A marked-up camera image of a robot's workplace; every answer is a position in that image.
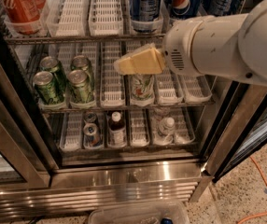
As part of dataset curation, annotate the blue can in bin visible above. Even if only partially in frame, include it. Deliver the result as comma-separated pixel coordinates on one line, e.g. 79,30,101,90
161,217,173,224

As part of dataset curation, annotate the blue silver can front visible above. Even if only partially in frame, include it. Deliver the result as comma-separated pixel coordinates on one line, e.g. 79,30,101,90
83,123,102,149

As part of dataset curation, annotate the green can rear right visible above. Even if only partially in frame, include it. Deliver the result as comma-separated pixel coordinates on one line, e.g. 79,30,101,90
70,55,94,86

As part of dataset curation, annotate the green can rear left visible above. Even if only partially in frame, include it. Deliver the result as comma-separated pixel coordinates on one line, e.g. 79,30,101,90
39,56,66,92

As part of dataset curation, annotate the green can front right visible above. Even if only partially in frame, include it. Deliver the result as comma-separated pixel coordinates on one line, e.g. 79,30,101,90
67,69,94,104

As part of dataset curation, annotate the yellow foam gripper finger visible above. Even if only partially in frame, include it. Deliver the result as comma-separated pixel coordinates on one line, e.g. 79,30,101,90
114,43,165,75

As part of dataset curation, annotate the clear plastic bin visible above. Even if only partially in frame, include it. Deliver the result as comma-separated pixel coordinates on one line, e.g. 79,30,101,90
88,200,190,224

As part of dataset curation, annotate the green can front left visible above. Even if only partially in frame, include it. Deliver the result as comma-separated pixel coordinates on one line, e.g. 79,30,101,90
33,71,64,105

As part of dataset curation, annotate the brown bottle white cap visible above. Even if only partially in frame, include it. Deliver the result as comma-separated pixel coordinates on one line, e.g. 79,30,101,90
108,111,127,148

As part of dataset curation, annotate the blue pepsi can left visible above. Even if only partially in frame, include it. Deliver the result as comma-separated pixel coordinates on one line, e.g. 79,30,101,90
130,0,161,33

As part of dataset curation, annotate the silver can rear bottom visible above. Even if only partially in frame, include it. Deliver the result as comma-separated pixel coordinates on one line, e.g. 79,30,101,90
83,112,98,124

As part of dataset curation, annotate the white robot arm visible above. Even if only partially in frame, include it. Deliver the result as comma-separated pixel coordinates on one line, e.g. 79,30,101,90
114,0,267,87

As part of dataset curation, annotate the middle wire shelf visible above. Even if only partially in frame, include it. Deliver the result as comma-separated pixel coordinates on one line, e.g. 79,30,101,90
39,99,215,114

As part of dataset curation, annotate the wire shelf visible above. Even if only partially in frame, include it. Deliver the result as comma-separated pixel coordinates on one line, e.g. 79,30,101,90
5,34,164,45
39,99,215,114

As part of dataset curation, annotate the red coca-cola can front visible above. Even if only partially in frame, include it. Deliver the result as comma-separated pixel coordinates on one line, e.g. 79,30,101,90
1,0,40,35

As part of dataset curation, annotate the blue pepsi can middle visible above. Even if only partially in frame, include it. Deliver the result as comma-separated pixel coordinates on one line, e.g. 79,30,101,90
170,0,201,20

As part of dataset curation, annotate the orange cable on floor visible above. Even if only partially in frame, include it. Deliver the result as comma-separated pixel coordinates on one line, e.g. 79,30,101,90
236,156,267,224

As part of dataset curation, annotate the white green can front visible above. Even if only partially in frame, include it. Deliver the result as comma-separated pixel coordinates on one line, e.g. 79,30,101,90
132,74,154,101

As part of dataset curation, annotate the clear water bottle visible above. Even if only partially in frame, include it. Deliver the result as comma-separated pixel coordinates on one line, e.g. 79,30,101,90
156,117,176,145

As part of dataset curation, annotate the stainless steel fridge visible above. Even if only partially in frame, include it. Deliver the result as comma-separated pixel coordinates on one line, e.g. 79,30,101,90
0,0,263,220

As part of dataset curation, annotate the top wire shelf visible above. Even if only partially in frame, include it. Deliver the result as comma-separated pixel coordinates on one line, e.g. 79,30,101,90
5,34,164,45

